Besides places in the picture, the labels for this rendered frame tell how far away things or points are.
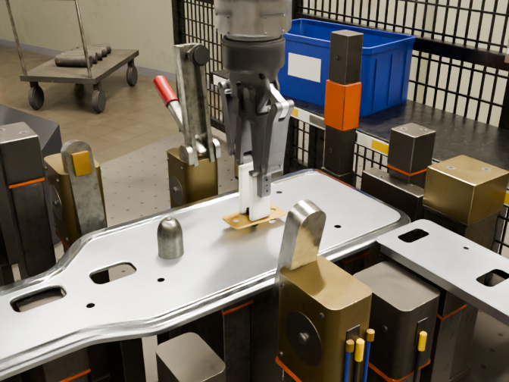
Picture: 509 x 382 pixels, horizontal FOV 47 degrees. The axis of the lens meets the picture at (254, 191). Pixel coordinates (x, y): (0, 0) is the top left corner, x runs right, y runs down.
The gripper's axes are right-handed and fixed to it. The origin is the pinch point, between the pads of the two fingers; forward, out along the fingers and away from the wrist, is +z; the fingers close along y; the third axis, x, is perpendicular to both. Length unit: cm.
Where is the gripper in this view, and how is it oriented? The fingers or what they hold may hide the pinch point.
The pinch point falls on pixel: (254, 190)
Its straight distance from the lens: 77.6
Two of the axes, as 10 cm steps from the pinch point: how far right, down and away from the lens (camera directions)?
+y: 5.7, 3.5, -7.4
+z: 0.1, 9.0, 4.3
